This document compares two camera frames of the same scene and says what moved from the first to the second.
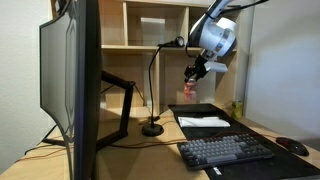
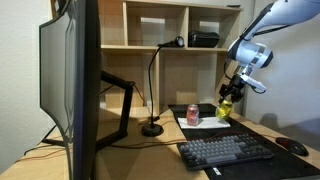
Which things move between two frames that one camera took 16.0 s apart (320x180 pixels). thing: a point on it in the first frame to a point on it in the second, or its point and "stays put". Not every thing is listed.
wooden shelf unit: x=147 y=43 stays put
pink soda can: x=190 y=89 to x=192 y=115
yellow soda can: x=237 y=110 to x=224 y=109
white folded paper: x=191 y=122 stays put
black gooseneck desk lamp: x=154 y=130 stays put
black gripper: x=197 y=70 to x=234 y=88
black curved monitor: x=70 y=82 stays put
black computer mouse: x=293 y=145 stays put
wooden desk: x=135 y=144 stays put
